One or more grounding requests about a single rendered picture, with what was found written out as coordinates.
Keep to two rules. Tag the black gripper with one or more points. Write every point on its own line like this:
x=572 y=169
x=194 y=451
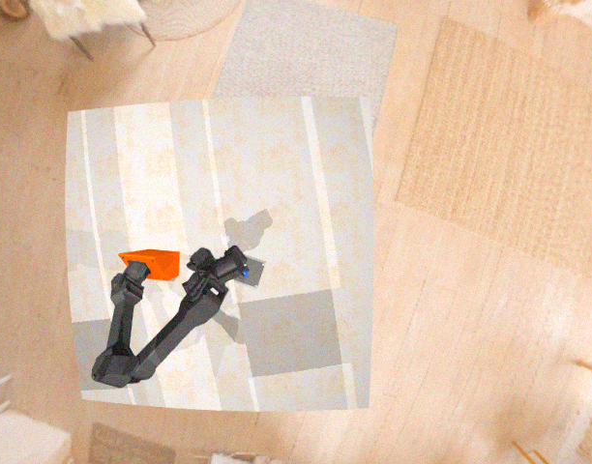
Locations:
x=237 y=250

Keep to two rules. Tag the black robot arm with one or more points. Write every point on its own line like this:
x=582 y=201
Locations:
x=117 y=366

